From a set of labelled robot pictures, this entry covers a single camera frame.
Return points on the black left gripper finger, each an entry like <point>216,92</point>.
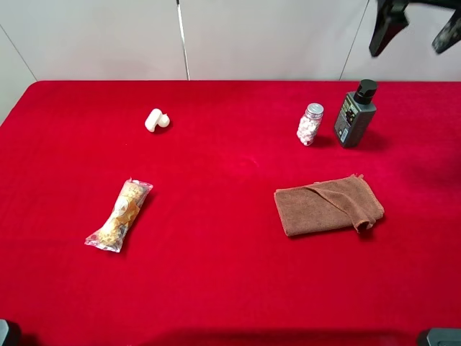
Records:
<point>390,20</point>

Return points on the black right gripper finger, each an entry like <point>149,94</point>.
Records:
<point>449,34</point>

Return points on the dark green pump bottle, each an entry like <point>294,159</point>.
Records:
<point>356,113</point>

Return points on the glass jar of white candies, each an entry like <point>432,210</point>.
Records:
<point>310,123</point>

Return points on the folded brown towel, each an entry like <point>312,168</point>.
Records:
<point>328,206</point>

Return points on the white plastic fitting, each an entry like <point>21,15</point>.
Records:
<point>156,119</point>

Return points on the black base right corner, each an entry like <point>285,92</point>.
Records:
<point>440,337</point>

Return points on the black base corner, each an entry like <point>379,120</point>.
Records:
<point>440,337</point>
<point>10,333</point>

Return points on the red tablecloth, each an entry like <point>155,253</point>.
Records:
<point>207,261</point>

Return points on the packaged bread snack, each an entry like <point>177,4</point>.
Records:
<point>110,236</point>

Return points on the black base left corner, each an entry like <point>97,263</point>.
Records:
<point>10,333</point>

